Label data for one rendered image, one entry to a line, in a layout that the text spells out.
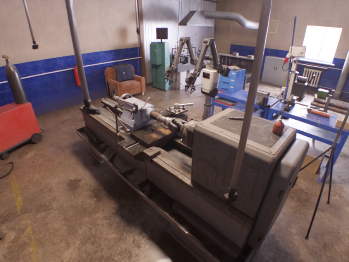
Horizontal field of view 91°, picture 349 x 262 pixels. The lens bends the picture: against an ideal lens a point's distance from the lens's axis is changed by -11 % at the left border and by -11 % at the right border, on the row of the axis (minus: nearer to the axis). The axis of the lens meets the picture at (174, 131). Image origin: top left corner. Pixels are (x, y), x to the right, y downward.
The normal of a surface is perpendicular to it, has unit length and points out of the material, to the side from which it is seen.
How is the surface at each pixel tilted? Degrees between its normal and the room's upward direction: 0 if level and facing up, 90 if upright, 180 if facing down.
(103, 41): 90
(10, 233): 0
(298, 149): 0
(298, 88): 90
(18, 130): 90
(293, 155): 0
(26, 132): 90
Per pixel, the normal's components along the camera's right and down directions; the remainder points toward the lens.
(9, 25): 0.70, 0.35
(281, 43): -0.71, 0.35
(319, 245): 0.00, -0.87
